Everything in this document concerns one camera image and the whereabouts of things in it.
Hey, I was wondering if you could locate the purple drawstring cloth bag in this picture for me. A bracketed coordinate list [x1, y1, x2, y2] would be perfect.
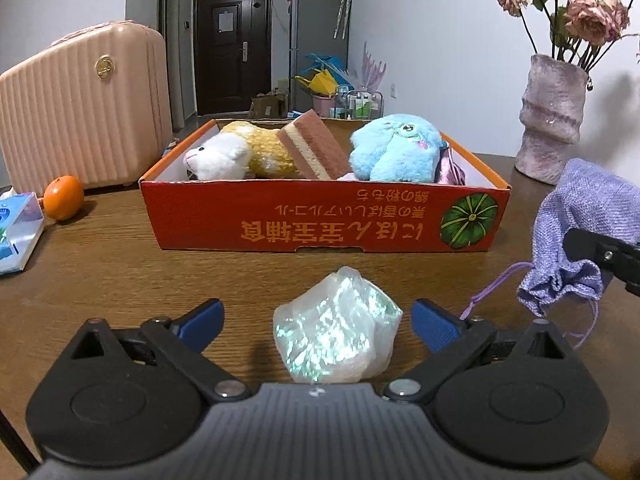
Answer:
[459, 157, 640, 351]

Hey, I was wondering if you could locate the iridescent plastic bag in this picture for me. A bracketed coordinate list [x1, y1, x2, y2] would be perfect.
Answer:
[272, 266, 402, 384]

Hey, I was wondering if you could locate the white and yellow plush toy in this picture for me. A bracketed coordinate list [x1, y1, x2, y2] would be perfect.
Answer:
[183, 122, 302, 181]

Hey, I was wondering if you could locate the blue fluffy plush toy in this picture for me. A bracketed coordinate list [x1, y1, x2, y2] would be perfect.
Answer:
[348, 114, 448, 183]

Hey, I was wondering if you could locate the red cardboard box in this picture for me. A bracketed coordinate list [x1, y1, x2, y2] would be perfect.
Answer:
[139, 120, 511, 252]

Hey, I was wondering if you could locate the pink satin cloth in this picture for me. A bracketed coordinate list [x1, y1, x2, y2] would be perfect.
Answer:
[434, 145, 466, 186]

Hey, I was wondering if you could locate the purple textured vase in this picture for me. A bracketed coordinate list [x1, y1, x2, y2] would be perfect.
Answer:
[515, 54, 589, 185]

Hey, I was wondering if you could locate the orange fruit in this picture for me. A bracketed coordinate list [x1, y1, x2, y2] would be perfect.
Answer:
[42, 176, 85, 221]

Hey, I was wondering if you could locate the blue tissue pack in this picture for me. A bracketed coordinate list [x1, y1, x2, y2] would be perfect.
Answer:
[0, 193, 44, 275]

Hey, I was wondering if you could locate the dried pink rose bouquet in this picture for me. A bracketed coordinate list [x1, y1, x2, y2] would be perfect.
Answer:
[497, 0, 639, 73]

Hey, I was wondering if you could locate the brown cardboard box on floor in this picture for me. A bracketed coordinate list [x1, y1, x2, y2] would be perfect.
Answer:
[250, 92, 288, 119]

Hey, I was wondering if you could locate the metal trolley with bottles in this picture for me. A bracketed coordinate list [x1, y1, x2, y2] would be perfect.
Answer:
[329, 86, 384, 120]

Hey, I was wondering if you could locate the pink ribbed suitcase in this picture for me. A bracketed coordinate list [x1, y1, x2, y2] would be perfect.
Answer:
[1, 21, 172, 194]

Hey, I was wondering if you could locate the dark brown entrance door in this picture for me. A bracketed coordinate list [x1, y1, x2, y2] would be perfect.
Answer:
[193, 0, 272, 115]

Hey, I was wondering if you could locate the grey refrigerator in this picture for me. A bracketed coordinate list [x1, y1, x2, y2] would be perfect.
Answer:
[288, 0, 348, 112]

